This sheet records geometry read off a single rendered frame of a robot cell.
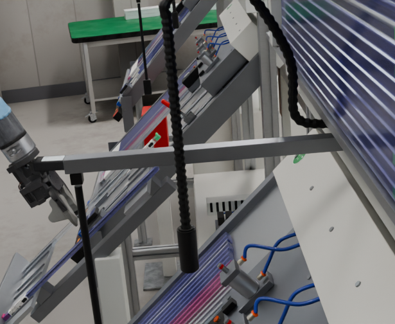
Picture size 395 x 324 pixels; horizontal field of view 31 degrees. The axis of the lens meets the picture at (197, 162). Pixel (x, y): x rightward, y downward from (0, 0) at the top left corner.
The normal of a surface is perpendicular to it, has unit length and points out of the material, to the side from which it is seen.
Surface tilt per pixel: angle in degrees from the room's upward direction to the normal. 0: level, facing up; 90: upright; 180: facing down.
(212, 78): 90
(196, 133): 90
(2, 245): 0
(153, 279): 0
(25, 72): 90
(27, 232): 0
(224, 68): 90
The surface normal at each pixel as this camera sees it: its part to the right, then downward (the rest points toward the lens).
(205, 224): -0.08, -0.94
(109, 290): 0.04, 0.34
